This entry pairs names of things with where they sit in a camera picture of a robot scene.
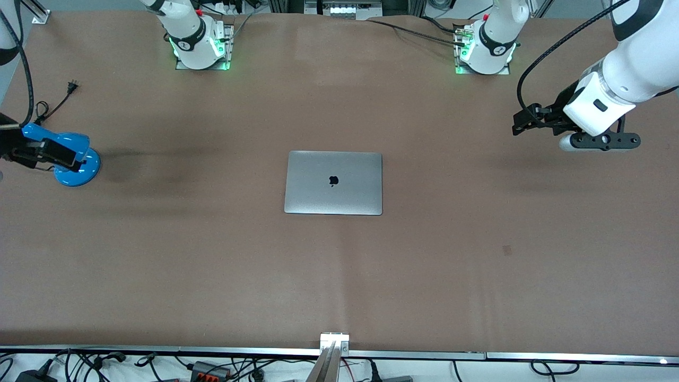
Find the grey laptop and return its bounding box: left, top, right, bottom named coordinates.
left=284, top=151, right=384, bottom=216

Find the blue desk lamp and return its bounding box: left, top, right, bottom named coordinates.
left=22, top=123, right=101, bottom=187

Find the aluminium corner profile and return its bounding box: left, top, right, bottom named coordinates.
left=21, top=0, right=51, bottom=25

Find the brown table cover mat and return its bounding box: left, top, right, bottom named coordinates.
left=0, top=11, right=679, bottom=355

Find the black power adapter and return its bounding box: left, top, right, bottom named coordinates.
left=15, top=368, right=58, bottom=382

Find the white power strip with plugs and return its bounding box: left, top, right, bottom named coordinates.
left=204, top=0, right=266, bottom=16

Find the black box with orange plugs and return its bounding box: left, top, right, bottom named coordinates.
left=190, top=361, right=232, bottom=380

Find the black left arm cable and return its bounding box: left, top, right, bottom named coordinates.
left=517, top=0, right=634, bottom=115

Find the black lamp power cord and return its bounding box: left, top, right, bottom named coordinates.
left=11, top=80, right=81, bottom=173

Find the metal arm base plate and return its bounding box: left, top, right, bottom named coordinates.
left=454, top=21, right=511, bottom=75
left=175, top=24, right=234, bottom=71

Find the short black table cable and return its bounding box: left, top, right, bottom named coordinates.
left=422, top=16, right=459, bottom=33

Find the long black table cable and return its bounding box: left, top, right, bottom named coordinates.
left=366, top=19, right=463, bottom=44

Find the aluminium table edge rail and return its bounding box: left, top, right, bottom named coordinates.
left=179, top=347, right=321, bottom=357
left=349, top=350, right=486, bottom=360
left=486, top=352, right=679, bottom=365
left=0, top=345, right=179, bottom=353

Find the thin grey cable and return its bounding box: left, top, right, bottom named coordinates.
left=231, top=12, right=256, bottom=38

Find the silver metal bracket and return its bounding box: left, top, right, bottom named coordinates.
left=320, top=332, right=351, bottom=357

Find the aluminium extrusion post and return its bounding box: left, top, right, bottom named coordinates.
left=305, top=342, right=343, bottom=382

